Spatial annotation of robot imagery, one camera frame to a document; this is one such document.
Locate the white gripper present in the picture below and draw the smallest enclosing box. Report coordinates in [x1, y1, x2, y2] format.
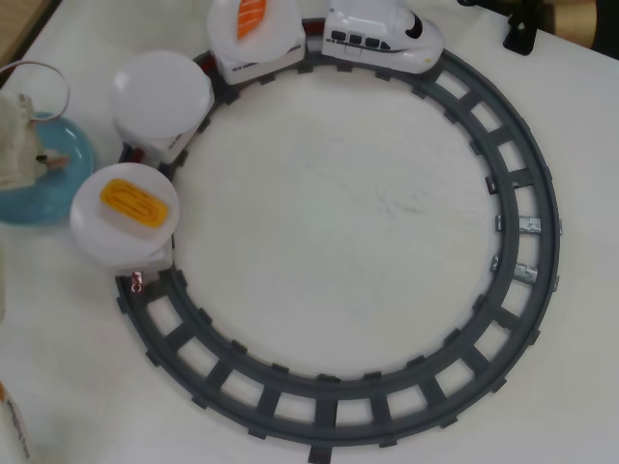
[0, 92, 69, 190]

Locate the blue round dish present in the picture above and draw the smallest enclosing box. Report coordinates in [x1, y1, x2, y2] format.
[0, 110, 98, 226]

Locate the yellow egg sushi toy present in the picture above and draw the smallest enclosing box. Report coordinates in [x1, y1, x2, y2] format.
[99, 178, 171, 239]

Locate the salmon sushi toy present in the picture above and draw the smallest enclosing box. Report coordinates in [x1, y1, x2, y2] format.
[235, 0, 271, 41]

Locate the white Shinkansen toy locomotive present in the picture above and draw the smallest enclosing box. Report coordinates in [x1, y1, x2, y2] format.
[321, 0, 445, 74]

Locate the white round plate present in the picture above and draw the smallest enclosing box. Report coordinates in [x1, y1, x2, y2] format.
[69, 162, 182, 268]
[206, 0, 307, 65]
[108, 52, 216, 140]

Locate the white train car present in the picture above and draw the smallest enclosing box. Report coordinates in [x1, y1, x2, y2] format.
[112, 235, 176, 297]
[117, 86, 215, 171]
[211, 33, 309, 88]

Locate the white orange printed package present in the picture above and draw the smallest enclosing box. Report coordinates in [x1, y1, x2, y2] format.
[0, 379, 34, 464]

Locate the black clamp stand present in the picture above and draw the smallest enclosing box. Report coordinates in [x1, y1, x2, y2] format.
[502, 12, 539, 55]

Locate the grey circular toy rail track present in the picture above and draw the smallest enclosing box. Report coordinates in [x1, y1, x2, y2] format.
[114, 16, 566, 464]

